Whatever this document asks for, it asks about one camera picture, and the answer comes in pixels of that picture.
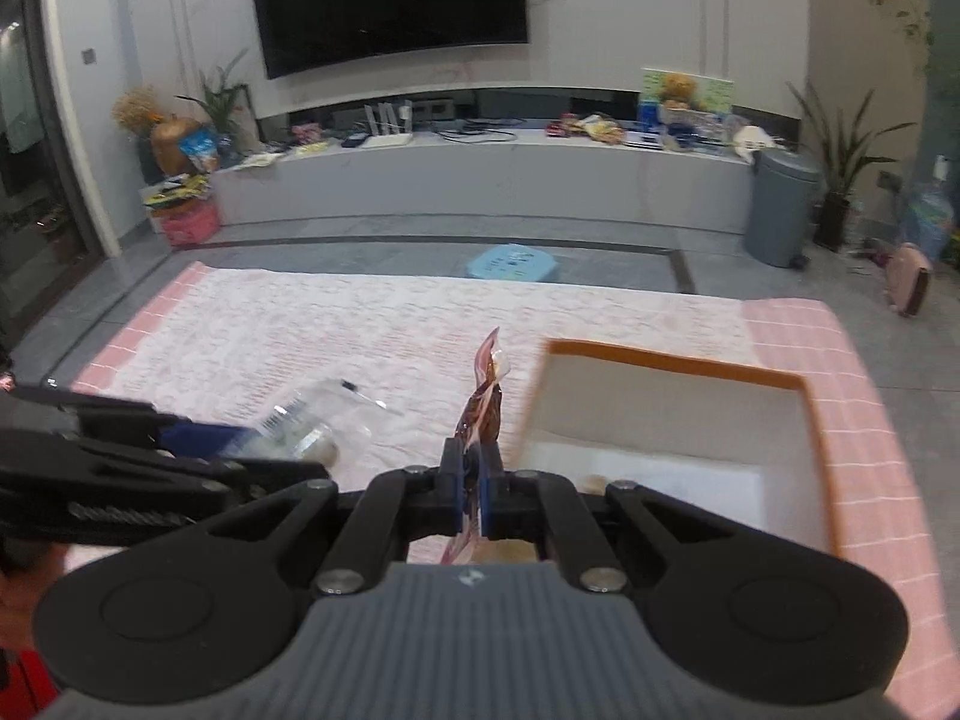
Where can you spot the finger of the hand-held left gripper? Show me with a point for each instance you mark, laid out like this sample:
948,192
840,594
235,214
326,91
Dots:
187,474
202,441

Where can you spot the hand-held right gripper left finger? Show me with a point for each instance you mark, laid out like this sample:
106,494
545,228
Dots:
454,487

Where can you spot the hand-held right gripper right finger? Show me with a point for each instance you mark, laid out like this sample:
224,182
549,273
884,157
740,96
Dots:
489,495

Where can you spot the red cartoon snack packet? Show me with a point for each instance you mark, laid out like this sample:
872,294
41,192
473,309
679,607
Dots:
484,405

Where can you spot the clear packet with beige snack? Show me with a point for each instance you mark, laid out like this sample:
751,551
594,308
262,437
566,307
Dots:
315,420

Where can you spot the orange cardboard box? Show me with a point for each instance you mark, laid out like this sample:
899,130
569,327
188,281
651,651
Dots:
675,420

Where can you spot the person's left forearm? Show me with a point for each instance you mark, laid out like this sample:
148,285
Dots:
26,585

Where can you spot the person's red clothing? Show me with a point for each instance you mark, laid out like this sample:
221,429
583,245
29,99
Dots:
34,682

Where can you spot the pink crate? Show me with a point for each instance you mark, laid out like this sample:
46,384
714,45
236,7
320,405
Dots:
191,225

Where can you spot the blue plastic stool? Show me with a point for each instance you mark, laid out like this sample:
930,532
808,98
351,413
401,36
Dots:
514,264

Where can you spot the loose papers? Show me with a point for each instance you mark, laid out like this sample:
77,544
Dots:
259,160

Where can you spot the blue snack bag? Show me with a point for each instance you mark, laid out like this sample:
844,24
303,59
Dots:
201,150

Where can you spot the gold gourd vase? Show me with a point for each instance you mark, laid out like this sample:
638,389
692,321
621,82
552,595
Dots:
172,146

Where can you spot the grey television console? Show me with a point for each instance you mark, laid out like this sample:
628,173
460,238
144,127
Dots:
487,180

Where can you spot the pink card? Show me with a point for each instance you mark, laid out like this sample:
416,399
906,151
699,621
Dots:
304,133

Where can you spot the thin-leaf potted plant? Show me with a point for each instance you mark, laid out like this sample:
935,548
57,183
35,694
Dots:
221,105

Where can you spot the small black box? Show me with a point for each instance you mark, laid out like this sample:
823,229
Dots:
352,139

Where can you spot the dried flower bunch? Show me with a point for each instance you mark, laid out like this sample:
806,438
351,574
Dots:
135,109

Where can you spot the glass sliding door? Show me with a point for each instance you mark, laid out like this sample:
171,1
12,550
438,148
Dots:
37,127

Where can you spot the white router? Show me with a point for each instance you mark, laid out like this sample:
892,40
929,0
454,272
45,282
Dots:
388,136

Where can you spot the pink checked cloth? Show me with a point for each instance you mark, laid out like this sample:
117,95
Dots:
847,405

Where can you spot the pile of snack bags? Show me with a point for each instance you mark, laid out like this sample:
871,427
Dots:
589,129

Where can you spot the kitchen scale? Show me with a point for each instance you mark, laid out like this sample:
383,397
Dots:
645,140

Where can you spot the grey trash can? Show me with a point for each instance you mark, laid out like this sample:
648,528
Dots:
780,210

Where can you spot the blue white box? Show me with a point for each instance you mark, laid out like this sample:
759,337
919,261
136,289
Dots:
649,114

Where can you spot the white round object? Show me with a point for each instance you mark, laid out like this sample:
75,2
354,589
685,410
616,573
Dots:
750,142

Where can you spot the pink heater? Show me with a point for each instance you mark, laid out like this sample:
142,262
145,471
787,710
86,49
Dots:
909,281

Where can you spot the black flat television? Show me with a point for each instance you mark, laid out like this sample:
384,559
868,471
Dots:
390,0

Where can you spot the long-leaf potted plant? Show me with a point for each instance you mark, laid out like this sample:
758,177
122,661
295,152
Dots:
840,157

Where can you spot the blue water jug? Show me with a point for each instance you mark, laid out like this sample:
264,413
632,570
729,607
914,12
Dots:
928,221

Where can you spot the wall outlet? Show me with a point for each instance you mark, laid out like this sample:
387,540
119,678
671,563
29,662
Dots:
889,180

